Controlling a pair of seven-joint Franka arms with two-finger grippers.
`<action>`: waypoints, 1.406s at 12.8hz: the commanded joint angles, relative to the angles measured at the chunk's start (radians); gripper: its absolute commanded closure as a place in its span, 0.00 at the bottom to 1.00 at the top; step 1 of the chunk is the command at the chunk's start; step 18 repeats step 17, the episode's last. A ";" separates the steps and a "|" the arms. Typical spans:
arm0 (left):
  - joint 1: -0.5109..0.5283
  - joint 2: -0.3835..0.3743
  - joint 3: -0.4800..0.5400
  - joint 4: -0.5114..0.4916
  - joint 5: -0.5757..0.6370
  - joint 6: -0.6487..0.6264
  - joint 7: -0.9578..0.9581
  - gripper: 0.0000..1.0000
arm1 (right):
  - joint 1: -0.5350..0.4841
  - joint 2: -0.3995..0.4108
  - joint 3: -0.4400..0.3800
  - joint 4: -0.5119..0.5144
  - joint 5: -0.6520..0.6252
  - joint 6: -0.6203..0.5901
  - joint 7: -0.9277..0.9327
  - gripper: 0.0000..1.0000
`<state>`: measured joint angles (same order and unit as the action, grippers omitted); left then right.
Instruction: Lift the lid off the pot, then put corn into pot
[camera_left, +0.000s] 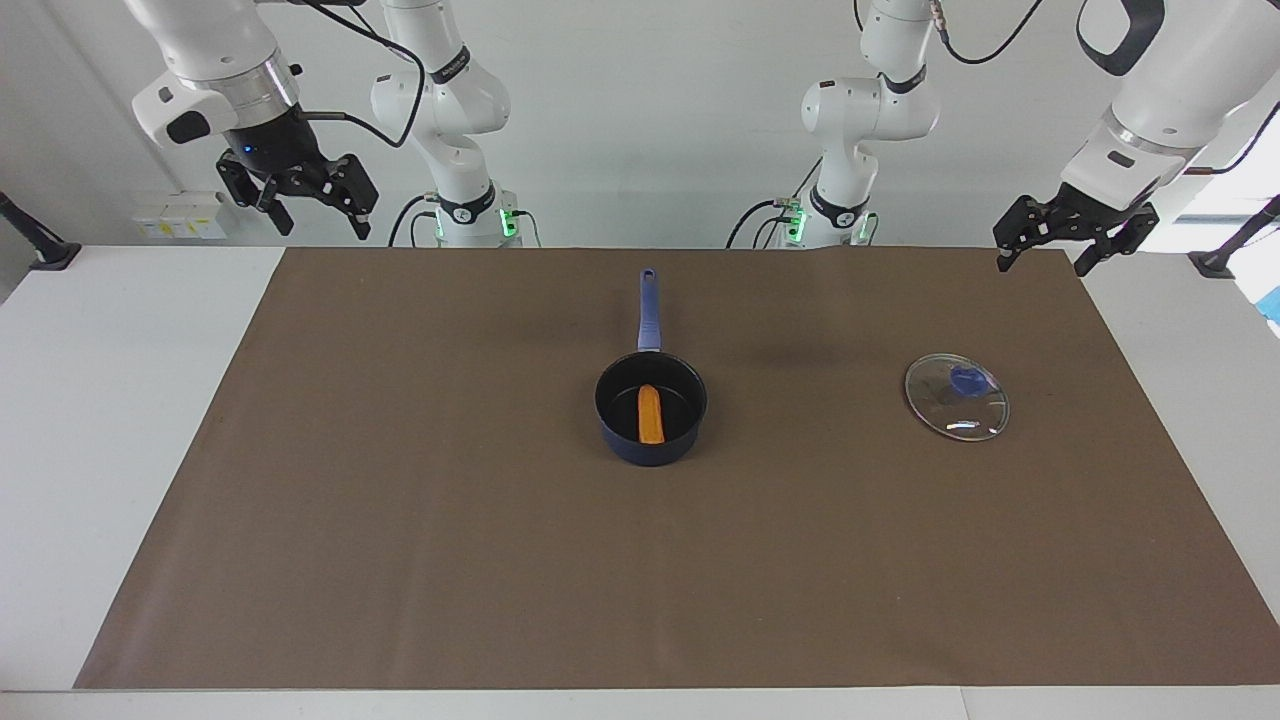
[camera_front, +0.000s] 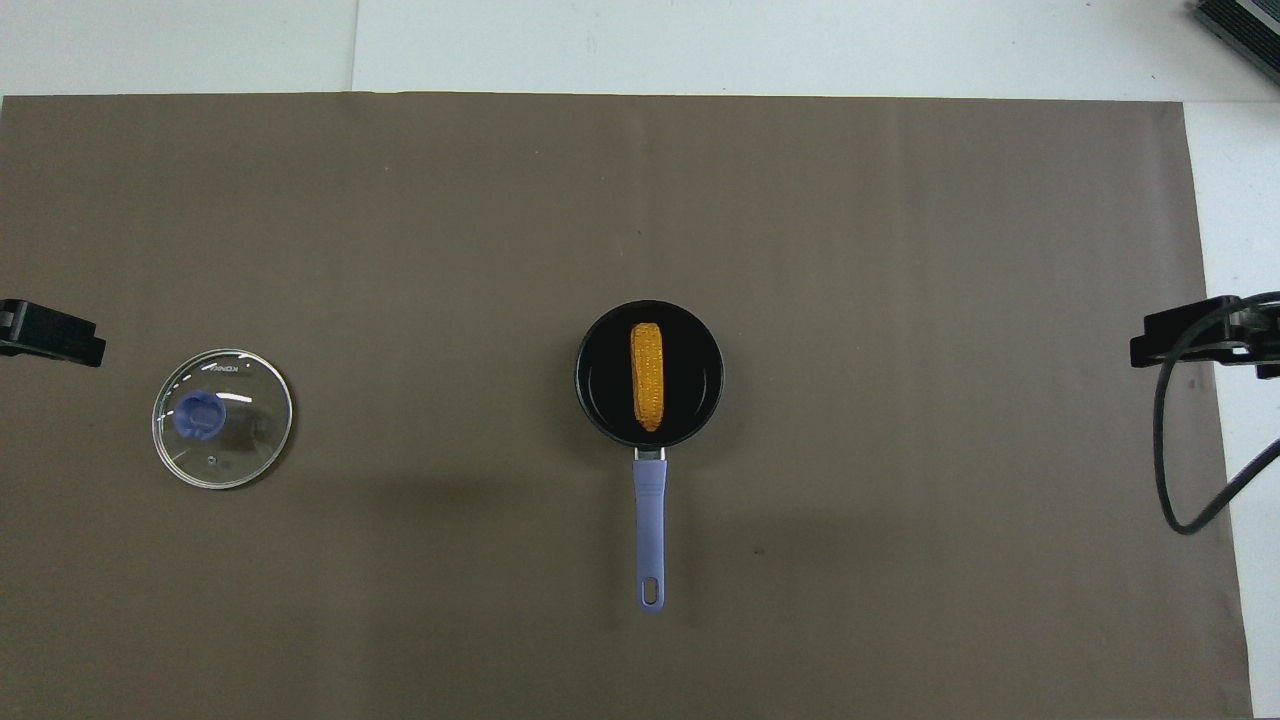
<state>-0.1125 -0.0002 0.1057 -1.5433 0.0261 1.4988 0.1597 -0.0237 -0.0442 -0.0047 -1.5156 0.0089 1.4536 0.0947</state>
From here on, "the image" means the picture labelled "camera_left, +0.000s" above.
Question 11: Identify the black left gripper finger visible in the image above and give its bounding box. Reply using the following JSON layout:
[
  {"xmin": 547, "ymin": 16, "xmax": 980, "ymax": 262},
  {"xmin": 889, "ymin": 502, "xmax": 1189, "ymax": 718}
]
[
  {"xmin": 992, "ymin": 194, "xmax": 1057, "ymax": 274},
  {"xmin": 1072, "ymin": 203, "xmax": 1162, "ymax": 278}
]

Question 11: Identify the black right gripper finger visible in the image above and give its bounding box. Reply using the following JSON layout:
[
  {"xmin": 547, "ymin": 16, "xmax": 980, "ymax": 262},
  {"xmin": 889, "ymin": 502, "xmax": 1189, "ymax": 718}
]
[
  {"xmin": 312, "ymin": 152, "xmax": 380, "ymax": 242},
  {"xmin": 216, "ymin": 152, "xmax": 294, "ymax": 237}
]

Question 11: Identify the glass lid with blue knob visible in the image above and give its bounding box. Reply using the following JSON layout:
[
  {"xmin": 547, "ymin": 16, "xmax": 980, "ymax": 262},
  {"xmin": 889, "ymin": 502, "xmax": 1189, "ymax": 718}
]
[{"xmin": 904, "ymin": 352, "xmax": 1012, "ymax": 443}]

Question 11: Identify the yellow corn cob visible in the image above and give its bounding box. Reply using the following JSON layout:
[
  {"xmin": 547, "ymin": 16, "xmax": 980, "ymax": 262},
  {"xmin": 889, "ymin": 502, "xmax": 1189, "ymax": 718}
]
[{"xmin": 637, "ymin": 384, "xmax": 668, "ymax": 446}]

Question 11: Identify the black clamp stand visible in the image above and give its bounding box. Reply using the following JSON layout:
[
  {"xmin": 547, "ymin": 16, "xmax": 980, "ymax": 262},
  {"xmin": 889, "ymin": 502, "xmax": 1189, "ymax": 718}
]
[
  {"xmin": 0, "ymin": 190, "xmax": 83, "ymax": 272},
  {"xmin": 1188, "ymin": 195, "xmax": 1280, "ymax": 279}
]

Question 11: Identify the dark blue saucepan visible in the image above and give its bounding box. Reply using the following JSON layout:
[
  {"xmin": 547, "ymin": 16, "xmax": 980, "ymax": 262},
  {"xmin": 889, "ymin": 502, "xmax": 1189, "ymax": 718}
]
[{"xmin": 594, "ymin": 268, "xmax": 709, "ymax": 468}]

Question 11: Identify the brown table mat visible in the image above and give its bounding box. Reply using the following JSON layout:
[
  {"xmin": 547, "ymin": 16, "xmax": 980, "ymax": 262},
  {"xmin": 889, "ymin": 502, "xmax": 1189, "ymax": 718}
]
[{"xmin": 73, "ymin": 247, "xmax": 1280, "ymax": 691}]

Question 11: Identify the black right base cable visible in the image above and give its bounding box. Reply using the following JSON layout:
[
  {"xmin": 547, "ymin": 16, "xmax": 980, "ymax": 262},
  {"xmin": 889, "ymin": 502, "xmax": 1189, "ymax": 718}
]
[{"xmin": 387, "ymin": 192, "xmax": 442, "ymax": 249}]

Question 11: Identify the black base cable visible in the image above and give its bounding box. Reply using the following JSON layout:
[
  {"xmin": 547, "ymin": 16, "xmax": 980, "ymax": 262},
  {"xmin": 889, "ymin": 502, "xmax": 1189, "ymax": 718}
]
[
  {"xmin": 725, "ymin": 158, "xmax": 824, "ymax": 250},
  {"xmin": 387, "ymin": 192, "xmax": 442, "ymax": 249}
]

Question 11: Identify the white wall socket box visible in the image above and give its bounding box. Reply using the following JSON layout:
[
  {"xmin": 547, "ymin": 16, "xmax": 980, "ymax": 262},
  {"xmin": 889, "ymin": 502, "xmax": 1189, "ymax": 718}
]
[{"xmin": 132, "ymin": 191, "xmax": 230, "ymax": 242}]

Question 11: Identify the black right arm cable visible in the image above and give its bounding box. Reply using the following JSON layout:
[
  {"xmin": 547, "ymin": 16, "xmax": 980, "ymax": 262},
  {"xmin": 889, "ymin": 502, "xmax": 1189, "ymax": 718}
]
[{"xmin": 298, "ymin": 0, "xmax": 428, "ymax": 150}]

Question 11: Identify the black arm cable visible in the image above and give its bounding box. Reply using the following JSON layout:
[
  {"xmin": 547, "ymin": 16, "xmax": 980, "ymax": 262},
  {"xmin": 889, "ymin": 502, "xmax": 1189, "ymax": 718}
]
[
  {"xmin": 1183, "ymin": 100, "xmax": 1280, "ymax": 177},
  {"xmin": 298, "ymin": 0, "xmax": 428, "ymax": 150}
]

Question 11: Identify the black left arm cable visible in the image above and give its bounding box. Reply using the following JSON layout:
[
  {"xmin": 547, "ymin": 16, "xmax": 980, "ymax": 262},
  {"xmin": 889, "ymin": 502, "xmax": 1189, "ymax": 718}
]
[{"xmin": 1183, "ymin": 100, "xmax": 1280, "ymax": 177}]

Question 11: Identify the black left base cable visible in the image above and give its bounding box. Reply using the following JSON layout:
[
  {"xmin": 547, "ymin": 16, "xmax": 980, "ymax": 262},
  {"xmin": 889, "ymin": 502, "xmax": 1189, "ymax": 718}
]
[{"xmin": 725, "ymin": 158, "xmax": 824, "ymax": 250}]

